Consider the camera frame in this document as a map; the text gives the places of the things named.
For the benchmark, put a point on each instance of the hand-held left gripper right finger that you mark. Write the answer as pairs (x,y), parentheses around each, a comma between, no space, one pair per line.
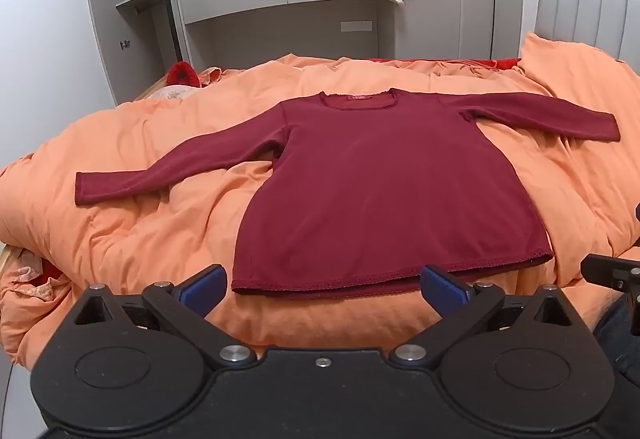
(442,290)

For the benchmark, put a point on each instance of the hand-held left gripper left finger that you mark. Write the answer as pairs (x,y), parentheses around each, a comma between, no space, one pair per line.
(202,290)

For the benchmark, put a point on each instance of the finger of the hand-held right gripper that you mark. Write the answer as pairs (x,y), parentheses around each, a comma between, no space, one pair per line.
(607,270)

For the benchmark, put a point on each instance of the dark red long-sleeve shirt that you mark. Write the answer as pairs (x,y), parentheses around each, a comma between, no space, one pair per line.
(380,179)

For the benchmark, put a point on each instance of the person's dark pants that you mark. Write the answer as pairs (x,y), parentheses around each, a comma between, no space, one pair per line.
(617,334)

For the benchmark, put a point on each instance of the orange duvet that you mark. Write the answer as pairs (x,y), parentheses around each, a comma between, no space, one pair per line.
(150,229)

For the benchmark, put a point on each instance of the floral bed sheet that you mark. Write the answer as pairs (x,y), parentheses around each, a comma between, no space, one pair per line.
(30,276)

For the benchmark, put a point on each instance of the floral pillow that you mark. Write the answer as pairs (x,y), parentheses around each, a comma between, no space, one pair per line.
(172,94)

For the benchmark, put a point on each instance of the orange pillow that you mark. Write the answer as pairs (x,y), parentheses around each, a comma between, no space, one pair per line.
(575,69)

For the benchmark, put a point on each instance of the red plush cloth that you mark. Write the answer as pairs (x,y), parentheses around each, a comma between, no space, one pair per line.
(181,73)

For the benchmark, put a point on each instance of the red bed sheet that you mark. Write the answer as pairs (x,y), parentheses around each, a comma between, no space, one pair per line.
(495,65)

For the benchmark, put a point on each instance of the grey padded wooden headboard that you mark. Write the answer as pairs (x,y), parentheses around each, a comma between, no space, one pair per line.
(585,4)

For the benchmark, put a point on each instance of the grey shelf cabinet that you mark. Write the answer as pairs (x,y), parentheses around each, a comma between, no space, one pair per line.
(100,19)

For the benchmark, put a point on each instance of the white wall socket plate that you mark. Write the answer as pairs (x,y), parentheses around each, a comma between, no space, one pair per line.
(356,26)

